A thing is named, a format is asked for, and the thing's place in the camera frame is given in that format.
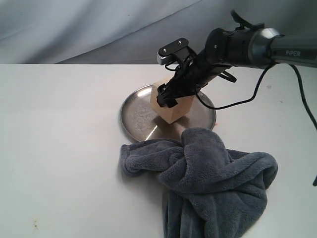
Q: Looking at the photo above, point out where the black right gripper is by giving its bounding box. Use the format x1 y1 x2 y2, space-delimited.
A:
157 49 235 108

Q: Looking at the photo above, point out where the light wooden cube block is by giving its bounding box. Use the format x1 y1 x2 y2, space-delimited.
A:
150 78 194 124

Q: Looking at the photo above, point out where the white backdrop cloth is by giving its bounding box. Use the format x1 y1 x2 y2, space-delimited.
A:
0 0 317 64

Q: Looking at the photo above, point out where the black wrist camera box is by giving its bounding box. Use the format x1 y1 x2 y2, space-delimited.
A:
157 38 191 65

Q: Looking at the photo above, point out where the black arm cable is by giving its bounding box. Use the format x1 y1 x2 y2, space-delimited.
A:
193 63 317 186

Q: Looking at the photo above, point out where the round stainless steel plate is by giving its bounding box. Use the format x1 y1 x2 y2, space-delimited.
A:
120 84 216 142

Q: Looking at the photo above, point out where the blue-grey fleece towel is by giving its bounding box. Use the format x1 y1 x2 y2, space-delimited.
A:
119 128 278 238

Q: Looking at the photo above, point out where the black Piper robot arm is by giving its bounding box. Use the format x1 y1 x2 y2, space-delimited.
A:
157 27 317 108

